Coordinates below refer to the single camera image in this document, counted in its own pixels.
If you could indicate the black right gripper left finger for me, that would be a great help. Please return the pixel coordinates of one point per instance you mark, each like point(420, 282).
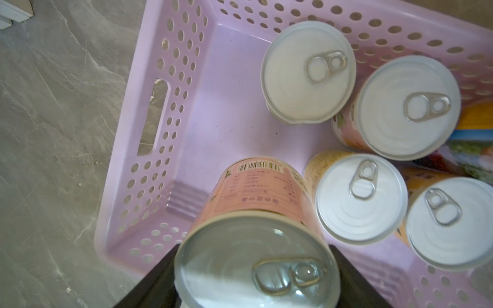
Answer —
point(157, 288)

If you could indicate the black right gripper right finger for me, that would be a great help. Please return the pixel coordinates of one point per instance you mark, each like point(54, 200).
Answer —
point(356, 291)

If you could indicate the yellow can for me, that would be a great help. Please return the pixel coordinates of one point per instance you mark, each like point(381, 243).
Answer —
point(360, 199)

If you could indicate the pink can with pull tab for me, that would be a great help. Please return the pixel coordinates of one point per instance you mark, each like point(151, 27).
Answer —
point(257, 242)

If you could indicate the yellow pineapple can pull tab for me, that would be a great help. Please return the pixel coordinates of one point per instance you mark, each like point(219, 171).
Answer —
point(448, 223)

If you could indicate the blue mixed congee can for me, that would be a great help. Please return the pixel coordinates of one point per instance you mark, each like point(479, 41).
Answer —
point(468, 151)

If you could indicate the green label can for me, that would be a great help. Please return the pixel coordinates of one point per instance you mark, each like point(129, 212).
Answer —
point(308, 73)

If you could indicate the purple perforated plastic basket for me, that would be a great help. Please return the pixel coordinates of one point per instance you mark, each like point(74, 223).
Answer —
point(194, 104)

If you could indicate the artificial flowers white fence pot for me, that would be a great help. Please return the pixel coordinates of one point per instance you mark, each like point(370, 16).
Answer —
point(15, 10)

